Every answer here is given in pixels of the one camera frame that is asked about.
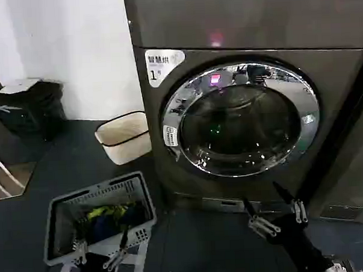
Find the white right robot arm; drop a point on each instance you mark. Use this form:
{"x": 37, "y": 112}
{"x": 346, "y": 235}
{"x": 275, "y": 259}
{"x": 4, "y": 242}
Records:
{"x": 336, "y": 267}

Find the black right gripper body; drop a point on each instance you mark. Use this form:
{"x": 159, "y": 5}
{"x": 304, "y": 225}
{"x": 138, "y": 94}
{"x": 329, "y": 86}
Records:
{"x": 294, "y": 236}

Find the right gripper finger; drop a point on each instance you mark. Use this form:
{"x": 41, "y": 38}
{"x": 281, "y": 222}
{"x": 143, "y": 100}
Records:
{"x": 262, "y": 224}
{"x": 296, "y": 207}

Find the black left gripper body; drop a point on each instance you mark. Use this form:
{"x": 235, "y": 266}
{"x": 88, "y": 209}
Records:
{"x": 93, "y": 269}

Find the grey dryer with cut-off door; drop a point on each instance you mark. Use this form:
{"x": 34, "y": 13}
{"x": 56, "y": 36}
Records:
{"x": 342, "y": 165}

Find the grey front-loading dryer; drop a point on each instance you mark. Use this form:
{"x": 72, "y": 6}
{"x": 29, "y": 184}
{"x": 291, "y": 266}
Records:
{"x": 230, "y": 19}

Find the large white dryer label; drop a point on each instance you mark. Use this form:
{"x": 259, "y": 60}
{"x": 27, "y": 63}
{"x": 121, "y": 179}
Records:
{"x": 161, "y": 63}

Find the black bin with white lid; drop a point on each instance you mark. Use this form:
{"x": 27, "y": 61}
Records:
{"x": 33, "y": 112}

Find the white bin with black rim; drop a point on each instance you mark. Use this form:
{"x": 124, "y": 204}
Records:
{"x": 124, "y": 138}

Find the round glass dryer door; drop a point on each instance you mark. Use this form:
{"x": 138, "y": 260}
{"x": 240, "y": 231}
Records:
{"x": 241, "y": 124}

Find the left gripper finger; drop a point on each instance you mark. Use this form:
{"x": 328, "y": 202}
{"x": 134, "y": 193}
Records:
{"x": 80, "y": 250}
{"x": 119, "y": 254}

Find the checkered floor mat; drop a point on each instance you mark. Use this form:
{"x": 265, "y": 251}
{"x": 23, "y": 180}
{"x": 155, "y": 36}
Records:
{"x": 136, "y": 264}

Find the dark blue garment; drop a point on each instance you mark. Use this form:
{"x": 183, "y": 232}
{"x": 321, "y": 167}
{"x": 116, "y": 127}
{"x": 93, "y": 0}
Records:
{"x": 113, "y": 224}

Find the yellow-green garment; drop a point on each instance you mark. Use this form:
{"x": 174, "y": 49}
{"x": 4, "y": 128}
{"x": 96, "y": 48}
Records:
{"x": 108, "y": 211}

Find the grey plastic laundry basket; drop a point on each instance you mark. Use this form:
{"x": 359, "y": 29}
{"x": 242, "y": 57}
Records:
{"x": 59, "y": 237}

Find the small white door label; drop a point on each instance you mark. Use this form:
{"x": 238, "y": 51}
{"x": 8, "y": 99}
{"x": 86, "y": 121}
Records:
{"x": 170, "y": 136}

